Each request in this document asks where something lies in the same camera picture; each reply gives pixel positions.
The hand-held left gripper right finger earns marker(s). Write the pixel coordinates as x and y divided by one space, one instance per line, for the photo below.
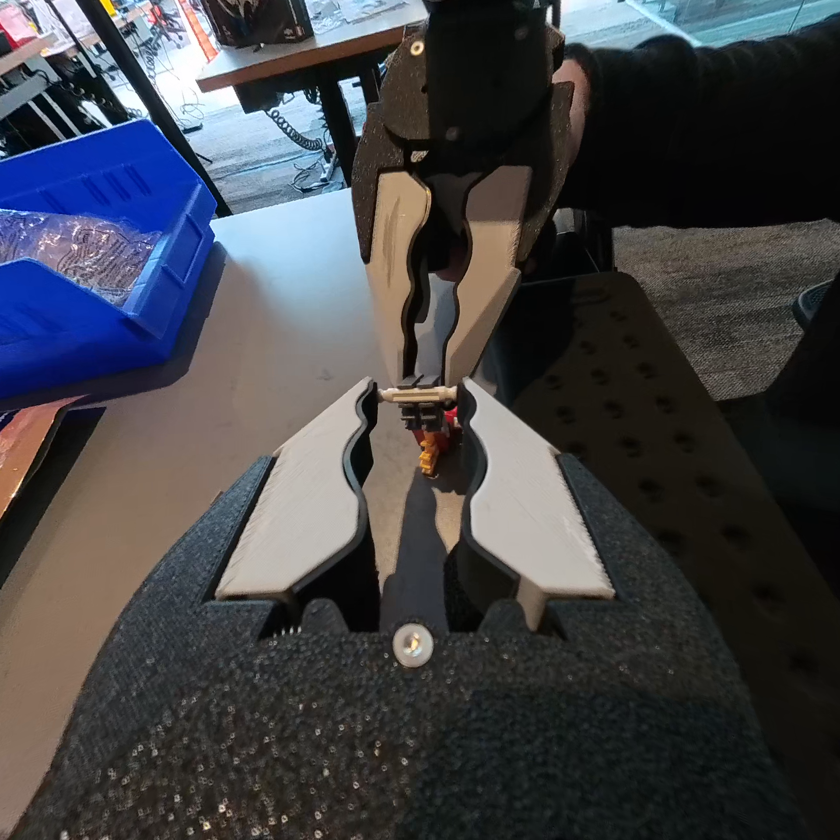
531 525

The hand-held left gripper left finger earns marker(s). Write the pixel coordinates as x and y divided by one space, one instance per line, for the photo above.
295 525

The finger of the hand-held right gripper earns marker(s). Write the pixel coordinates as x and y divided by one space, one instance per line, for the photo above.
390 262
499 262

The grey red yellow toy assembly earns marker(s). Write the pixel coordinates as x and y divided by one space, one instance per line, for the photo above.
430 456

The person's right hand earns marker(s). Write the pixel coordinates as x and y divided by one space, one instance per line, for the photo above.
577 111

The black office chair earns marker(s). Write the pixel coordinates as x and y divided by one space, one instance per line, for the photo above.
584 243

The white power strip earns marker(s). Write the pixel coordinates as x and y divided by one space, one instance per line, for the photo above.
328 167

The wooden background table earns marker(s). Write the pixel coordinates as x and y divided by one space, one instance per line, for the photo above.
295 62

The dark printed box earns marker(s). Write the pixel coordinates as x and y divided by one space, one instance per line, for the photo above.
256 19

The toy parts bag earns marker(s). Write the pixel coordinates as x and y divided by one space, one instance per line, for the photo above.
26 453

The black metal pole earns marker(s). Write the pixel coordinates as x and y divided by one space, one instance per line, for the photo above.
157 105

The blue plastic bin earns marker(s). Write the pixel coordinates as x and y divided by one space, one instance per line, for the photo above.
65 341

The clear plastic bag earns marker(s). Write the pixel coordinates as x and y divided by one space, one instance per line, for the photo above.
79 256

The black mesh chair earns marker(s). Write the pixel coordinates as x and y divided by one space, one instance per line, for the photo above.
820 308

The background workbench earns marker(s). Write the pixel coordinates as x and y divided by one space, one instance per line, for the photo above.
39 79

